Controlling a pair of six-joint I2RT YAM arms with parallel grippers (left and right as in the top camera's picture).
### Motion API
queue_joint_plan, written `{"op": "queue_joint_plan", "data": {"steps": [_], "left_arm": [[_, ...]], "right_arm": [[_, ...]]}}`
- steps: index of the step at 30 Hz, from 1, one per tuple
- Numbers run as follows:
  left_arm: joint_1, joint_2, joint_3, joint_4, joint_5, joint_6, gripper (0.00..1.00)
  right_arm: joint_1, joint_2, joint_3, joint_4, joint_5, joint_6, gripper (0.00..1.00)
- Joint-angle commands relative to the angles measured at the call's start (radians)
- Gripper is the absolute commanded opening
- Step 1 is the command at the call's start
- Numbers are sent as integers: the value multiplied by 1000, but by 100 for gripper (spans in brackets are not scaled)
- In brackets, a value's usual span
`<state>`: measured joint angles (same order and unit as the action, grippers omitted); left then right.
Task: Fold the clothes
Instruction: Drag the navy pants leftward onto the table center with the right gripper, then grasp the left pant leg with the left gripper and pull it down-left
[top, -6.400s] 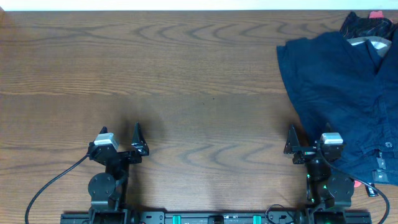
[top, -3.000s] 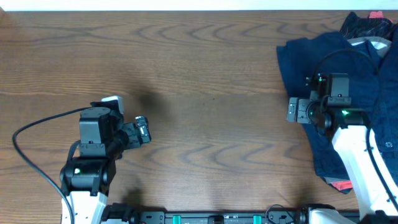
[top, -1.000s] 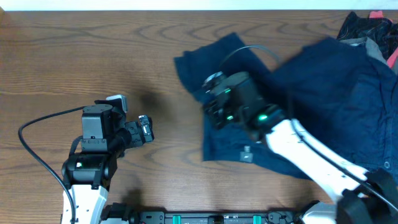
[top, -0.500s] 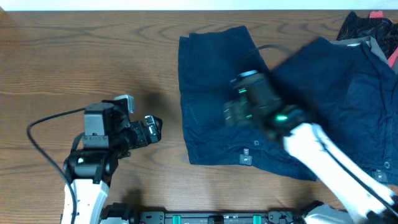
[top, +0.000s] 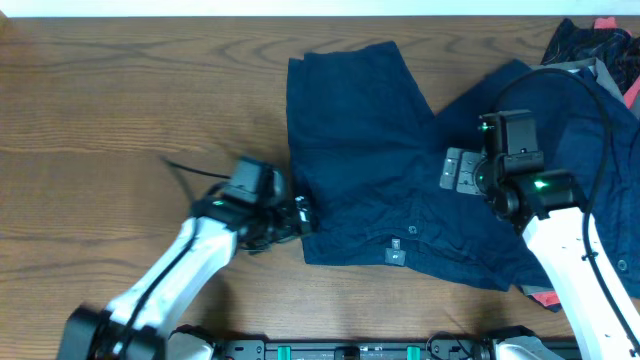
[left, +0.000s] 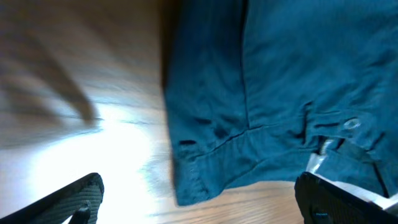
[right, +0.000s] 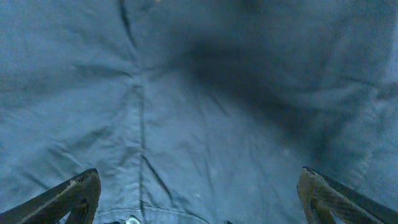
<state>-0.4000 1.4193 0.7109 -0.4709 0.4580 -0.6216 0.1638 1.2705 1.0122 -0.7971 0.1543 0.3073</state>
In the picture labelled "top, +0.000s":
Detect navy blue shorts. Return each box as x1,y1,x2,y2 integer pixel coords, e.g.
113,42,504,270
286,42,549,291

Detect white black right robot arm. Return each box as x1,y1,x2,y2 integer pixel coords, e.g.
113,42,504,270
440,148,639,359

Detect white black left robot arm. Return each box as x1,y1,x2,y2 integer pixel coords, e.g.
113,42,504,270
57,193,313,359

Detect dark blue clothes pile shorts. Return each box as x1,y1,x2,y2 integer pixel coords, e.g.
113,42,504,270
434,60,639,297

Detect black patterned garment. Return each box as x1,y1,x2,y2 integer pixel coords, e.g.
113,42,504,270
541,18,639,94

